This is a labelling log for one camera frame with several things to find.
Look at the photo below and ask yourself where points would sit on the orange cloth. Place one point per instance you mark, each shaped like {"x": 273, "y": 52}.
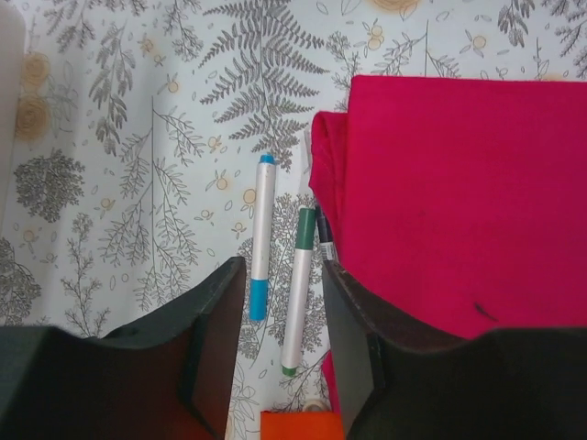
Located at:
{"x": 301, "y": 425}

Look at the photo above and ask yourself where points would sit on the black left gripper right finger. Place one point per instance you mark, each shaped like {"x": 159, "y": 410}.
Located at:
{"x": 399, "y": 378}

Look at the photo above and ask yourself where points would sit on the magenta cloth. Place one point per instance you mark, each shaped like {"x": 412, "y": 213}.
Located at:
{"x": 461, "y": 202}

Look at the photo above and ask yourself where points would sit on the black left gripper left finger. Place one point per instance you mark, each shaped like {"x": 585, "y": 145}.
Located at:
{"x": 166, "y": 375}

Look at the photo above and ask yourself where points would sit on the white drawer cabinet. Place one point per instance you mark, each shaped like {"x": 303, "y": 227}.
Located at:
{"x": 12, "y": 40}

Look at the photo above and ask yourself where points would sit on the white marker cyan cap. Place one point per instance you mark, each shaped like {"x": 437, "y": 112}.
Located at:
{"x": 261, "y": 244}

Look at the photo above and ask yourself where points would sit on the purple gel pen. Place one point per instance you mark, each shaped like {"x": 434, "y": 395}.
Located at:
{"x": 326, "y": 241}

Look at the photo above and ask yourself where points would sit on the white marker green cap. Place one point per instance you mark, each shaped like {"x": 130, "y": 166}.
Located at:
{"x": 295, "y": 321}

